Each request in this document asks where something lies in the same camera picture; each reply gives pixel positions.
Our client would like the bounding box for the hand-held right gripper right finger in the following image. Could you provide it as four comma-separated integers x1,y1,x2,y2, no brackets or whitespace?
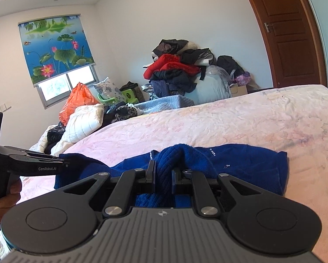
171,168,266,218

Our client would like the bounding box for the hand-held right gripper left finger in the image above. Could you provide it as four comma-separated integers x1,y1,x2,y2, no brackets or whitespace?
54,160,157,219

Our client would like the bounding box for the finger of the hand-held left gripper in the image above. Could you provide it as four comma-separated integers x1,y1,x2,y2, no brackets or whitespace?
0,146,71,168

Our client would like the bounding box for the blue beaded knit sweater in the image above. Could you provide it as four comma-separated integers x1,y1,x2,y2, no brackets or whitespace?
54,143,288,209

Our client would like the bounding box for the pile of clothes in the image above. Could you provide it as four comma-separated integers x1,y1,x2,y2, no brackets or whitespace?
142,39,215,100

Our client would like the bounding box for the person's left hand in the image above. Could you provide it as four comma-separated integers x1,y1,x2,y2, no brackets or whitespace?
0,179,22,223

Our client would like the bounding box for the black patterned cloth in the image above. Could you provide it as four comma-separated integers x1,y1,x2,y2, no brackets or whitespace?
45,122,66,154

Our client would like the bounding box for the white quilted pillow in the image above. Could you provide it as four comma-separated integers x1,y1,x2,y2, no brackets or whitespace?
50,103,105,155

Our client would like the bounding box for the orange plastic bag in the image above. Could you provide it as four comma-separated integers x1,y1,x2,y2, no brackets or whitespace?
59,83,100,126

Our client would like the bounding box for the leopard print cloth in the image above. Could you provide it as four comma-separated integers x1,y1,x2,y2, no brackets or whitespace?
102,104,138,126

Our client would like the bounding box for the pink bed blanket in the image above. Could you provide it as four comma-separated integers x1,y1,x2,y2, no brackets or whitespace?
16,84,328,263

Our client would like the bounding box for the window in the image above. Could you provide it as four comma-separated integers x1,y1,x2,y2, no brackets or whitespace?
36,64,99,109

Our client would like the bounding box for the light blue knitted blanket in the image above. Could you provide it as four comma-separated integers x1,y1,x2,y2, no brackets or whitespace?
128,94,194,116

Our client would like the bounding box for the green plastic stool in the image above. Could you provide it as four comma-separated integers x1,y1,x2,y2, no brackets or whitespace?
98,89,135,106

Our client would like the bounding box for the dark cloth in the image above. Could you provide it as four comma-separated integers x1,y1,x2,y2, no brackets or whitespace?
119,81,139,91

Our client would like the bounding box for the grey floral pillow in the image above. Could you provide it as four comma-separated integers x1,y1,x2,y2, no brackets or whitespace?
93,77,127,103

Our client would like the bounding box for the light blue bedding bundle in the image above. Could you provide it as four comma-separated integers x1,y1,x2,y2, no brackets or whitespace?
186,73,233,105

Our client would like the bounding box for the lotus print window blind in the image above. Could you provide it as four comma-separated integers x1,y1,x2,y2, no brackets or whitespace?
17,14,95,88

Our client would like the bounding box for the cardboard box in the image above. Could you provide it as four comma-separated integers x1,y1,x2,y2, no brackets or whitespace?
230,84,248,97

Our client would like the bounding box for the clear plastic bag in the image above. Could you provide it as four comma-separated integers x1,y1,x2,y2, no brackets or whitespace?
201,65,233,81

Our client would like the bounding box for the purple bag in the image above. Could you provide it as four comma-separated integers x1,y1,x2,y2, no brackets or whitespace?
235,71,251,86

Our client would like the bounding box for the black bag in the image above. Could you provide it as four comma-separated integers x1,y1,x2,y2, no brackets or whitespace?
217,55,245,77

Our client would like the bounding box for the brown wooden door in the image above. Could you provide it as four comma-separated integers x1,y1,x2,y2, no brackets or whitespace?
239,0,327,89

